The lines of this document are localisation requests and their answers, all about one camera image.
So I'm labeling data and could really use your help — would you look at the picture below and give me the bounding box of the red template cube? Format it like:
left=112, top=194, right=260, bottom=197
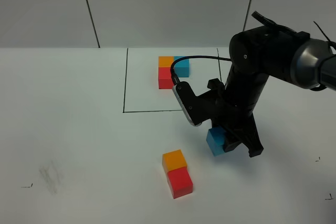
left=158, top=67, right=174, bottom=89

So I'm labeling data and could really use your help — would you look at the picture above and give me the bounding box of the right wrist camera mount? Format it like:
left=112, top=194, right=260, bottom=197
left=172, top=81, right=222, bottom=126

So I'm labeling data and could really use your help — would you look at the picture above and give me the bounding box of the orange template cube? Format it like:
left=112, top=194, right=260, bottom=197
left=158, top=56, right=174, bottom=68

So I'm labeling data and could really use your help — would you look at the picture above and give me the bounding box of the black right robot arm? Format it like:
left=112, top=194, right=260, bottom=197
left=208, top=26, right=335, bottom=157

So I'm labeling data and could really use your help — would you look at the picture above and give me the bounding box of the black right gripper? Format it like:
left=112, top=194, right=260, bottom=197
left=207, top=69, right=268, bottom=157

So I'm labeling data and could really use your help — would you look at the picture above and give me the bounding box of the blue template cube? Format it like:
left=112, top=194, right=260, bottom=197
left=174, top=59, right=190, bottom=78

